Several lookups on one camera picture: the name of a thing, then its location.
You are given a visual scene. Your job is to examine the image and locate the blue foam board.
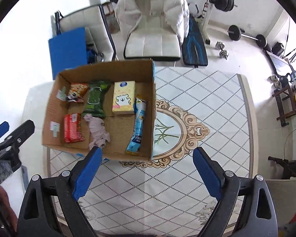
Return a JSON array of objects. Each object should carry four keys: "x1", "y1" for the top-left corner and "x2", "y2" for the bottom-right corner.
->
[{"x1": 49, "y1": 28, "x2": 88, "y2": 80}]

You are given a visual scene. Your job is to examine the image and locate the white chair at left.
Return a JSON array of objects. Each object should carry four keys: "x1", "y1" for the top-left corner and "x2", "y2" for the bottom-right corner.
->
[{"x1": 55, "y1": 4, "x2": 118, "y2": 62}]

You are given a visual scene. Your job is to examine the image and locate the dark wooden chair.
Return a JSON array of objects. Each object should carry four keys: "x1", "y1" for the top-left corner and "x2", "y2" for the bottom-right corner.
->
[{"x1": 272, "y1": 86, "x2": 296, "y2": 127}]

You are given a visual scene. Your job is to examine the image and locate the red snack bag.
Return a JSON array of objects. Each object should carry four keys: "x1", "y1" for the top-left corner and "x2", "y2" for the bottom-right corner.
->
[{"x1": 64, "y1": 113, "x2": 84, "y2": 143}]

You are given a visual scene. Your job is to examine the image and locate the blue black weight bench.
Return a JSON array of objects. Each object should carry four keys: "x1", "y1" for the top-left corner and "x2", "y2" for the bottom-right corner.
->
[{"x1": 181, "y1": 15, "x2": 208, "y2": 67}]

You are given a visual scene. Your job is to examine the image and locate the yellow Vinda tissue pack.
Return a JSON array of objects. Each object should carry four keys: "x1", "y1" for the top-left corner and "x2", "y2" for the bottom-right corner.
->
[{"x1": 112, "y1": 81, "x2": 135, "y2": 115}]

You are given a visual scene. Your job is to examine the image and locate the white cushioned chair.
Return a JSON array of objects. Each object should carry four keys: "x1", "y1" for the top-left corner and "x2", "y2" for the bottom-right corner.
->
[{"x1": 123, "y1": 16, "x2": 182, "y2": 62}]

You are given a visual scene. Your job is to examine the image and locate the brown cardboard box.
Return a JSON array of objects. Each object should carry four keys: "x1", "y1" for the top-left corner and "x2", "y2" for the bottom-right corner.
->
[{"x1": 42, "y1": 59, "x2": 155, "y2": 162}]

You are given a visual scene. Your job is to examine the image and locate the green snack bag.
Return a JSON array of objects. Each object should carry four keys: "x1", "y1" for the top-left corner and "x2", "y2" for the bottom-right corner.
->
[{"x1": 82, "y1": 80, "x2": 111, "y2": 118}]

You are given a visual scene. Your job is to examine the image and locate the blue wipes pack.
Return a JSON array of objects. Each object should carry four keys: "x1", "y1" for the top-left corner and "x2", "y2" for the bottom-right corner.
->
[{"x1": 126, "y1": 96, "x2": 147, "y2": 156}]

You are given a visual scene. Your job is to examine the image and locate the white down jacket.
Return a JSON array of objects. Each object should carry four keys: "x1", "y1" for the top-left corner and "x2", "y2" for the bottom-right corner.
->
[{"x1": 115, "y1": 0, "x2": 189, "y2": 43}]

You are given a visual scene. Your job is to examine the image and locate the black floor barbell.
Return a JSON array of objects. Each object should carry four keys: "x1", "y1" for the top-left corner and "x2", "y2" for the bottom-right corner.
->
[{"x1": 227, "y1": 25, "x2": 271, "y2": 52}]

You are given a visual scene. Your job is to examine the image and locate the orange cartoon snack bag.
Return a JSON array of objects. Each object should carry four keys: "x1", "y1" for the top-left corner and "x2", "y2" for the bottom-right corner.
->
[{"x1": 66, "y1": 83, "x2": 89, "y2": 103}]

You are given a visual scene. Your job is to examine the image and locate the white squat rack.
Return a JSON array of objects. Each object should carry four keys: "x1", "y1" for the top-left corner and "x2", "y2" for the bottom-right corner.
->
[{"x1": 198, "y1": 0, "x2": 214, "y2": 45}]

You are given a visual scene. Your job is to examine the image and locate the patterned tablecloth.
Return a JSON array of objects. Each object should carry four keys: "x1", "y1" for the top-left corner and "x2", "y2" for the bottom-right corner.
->
[{"x1": 46, "y1": 65, "x2": 258, "y2": 235}]

